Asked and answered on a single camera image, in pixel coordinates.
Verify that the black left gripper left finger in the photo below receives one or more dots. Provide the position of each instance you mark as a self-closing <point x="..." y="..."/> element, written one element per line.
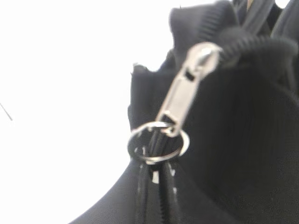
<point x="144" y="200"/>

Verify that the black canvas tote bag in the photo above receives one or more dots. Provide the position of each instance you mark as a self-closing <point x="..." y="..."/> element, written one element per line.
<point x="242" y="164"/>

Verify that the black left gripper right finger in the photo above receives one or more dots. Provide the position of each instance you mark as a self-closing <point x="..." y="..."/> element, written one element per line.
<point x="168" y="193"/>

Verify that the silver zipper pull with ring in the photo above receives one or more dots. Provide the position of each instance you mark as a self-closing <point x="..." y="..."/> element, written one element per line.
<point x="201" y="60"/>

